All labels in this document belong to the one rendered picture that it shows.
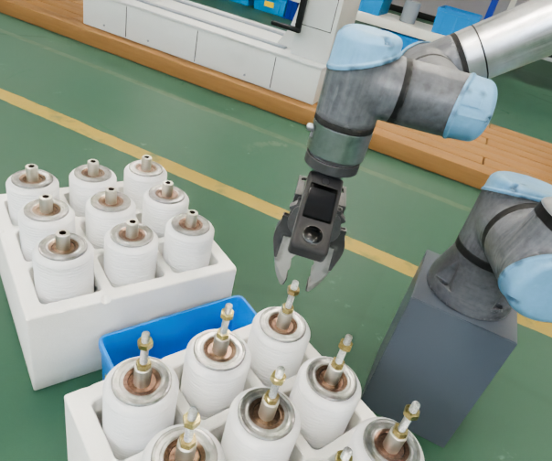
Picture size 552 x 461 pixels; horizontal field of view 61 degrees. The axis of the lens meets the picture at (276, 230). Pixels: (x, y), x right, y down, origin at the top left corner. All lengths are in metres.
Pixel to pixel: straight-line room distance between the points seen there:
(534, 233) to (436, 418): 0.46
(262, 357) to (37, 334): 0.37
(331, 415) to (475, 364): 0.31
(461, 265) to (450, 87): 0.36
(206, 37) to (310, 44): 0.55
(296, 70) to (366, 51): 1.85
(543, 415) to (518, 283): 0.64
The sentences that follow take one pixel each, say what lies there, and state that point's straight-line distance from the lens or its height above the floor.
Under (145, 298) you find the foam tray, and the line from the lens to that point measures 0.90.
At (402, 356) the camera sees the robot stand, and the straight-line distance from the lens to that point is 0.92.
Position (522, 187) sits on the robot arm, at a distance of 0.77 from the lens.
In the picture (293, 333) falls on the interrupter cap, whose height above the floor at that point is 0.25.
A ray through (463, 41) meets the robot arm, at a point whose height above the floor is 0.70.
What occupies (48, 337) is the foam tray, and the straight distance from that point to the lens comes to 0.88.
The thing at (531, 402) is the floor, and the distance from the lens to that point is 1.27.
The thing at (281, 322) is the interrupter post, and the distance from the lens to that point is 0.74.
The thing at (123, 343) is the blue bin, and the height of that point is 0.09.
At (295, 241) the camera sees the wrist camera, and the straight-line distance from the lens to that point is 0.54.
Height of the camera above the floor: 0.77
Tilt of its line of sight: 33 degrees down
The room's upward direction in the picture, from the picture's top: 14 degrees clockwise
